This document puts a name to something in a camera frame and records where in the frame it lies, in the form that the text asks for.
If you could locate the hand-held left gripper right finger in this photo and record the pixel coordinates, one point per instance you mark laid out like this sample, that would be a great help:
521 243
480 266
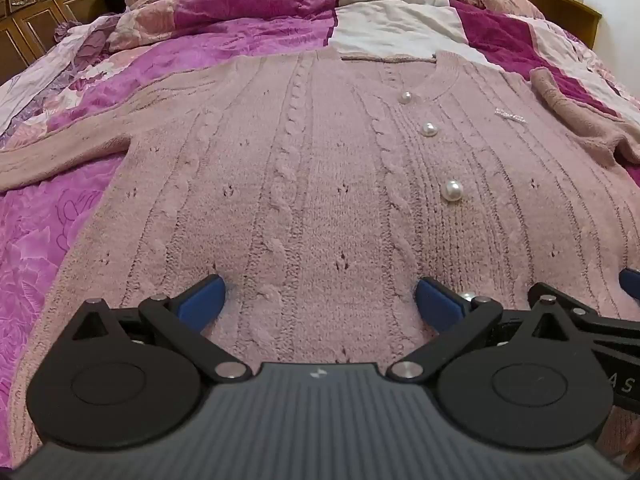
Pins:
437 305

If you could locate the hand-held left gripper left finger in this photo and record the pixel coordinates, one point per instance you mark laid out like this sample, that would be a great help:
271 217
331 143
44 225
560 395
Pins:
205 302

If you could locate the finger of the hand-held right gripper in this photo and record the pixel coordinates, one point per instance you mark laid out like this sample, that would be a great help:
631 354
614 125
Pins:
610 324
631 284

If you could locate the purple floral quilt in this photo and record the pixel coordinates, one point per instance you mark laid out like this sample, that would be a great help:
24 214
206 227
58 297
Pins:
60 220

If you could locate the lavender floral bedsheet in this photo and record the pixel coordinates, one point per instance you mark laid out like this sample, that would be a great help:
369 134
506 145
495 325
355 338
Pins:
40 80

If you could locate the white and magenta striped blanket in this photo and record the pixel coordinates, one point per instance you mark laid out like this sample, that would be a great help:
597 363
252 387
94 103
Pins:
400 25

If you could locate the wooden window cabinet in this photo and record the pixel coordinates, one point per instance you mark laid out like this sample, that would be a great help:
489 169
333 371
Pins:
560 5

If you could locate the carved wooden headboard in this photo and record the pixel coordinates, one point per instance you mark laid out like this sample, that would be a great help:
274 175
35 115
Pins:
35 20

